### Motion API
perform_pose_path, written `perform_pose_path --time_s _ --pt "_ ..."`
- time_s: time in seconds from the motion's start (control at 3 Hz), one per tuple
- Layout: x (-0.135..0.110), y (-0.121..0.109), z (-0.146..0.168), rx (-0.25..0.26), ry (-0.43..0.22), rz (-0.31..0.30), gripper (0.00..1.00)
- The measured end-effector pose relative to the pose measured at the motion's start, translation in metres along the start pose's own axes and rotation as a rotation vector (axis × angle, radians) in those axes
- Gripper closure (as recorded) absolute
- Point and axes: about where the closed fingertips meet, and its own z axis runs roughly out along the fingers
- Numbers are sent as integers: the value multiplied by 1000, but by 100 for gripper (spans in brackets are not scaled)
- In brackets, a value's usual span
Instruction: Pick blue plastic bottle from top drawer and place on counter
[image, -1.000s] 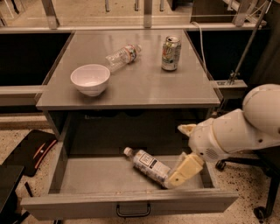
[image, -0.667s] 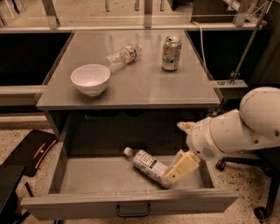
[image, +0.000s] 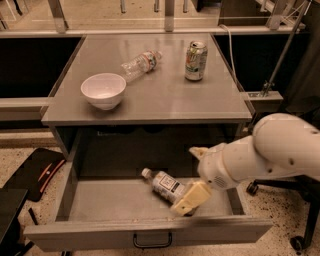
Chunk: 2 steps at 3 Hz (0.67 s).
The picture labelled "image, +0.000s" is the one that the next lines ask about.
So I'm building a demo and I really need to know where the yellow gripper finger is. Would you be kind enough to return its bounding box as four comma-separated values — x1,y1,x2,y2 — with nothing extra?
170,181,212,216
189,147,208,160

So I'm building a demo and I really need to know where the white ceramic bowl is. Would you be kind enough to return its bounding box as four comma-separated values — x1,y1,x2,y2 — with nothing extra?
80,73,127,110

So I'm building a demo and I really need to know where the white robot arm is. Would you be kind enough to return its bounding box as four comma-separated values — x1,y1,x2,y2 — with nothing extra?
171,113,320,216

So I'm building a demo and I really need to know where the green soda can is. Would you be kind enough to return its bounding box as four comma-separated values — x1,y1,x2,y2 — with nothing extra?
185,41,208,81

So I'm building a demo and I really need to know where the black box at left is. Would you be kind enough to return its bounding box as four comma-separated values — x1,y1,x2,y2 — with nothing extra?
0,188,32,256

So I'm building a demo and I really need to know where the grey cabinet counter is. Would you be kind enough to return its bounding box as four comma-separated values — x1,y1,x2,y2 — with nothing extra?
42,33,251,154

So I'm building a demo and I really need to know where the white cable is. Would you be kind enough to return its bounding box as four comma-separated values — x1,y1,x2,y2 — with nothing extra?
218,23,238,84

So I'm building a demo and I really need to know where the blue labelled plastic bottle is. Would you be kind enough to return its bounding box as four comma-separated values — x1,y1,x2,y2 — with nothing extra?
141,168,186,203

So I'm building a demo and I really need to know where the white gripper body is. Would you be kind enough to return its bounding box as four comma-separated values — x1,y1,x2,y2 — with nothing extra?
197,143,238,190

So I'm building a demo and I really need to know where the black office chair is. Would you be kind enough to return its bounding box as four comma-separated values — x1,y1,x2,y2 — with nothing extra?
246,176,320,256

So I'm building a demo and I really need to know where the black drawer handle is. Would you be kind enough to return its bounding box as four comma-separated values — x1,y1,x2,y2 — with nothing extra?
133,232,173,249

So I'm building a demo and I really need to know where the grey rail at left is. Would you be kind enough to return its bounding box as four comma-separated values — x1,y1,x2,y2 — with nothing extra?
0,97,52,121

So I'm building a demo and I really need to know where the grey side shelf bracket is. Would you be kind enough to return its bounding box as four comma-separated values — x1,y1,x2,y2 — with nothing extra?
241,91,283,113

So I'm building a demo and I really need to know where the open grey top drawer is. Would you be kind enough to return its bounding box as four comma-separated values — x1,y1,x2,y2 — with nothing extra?
23,126,274,253

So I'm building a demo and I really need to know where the clear crushed plastic bottle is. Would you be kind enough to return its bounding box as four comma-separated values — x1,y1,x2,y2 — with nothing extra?
121,50,163,82

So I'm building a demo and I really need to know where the metal rod with clamp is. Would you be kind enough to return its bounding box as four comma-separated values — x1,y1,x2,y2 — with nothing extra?
259,0,312,97

